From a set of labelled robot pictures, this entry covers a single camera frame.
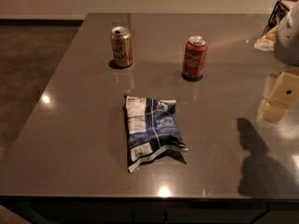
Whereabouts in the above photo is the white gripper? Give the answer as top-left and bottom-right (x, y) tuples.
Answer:
(260, 3), (299, 123)

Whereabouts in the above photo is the blue chip bag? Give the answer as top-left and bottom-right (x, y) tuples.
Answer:
(124, 96), (188, 173)

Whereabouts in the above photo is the red coke can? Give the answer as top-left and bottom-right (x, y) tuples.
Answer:
(182, 35), (207, 79)

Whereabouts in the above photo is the gold soda can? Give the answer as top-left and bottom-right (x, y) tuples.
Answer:
(110, 26), (133, 67)

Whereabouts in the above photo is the crumpled snack wrapper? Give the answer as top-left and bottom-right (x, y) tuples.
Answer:
(254, 26), (278, 51)

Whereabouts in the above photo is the black wire basket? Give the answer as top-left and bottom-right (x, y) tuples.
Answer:
(268, 0), (297, 28)

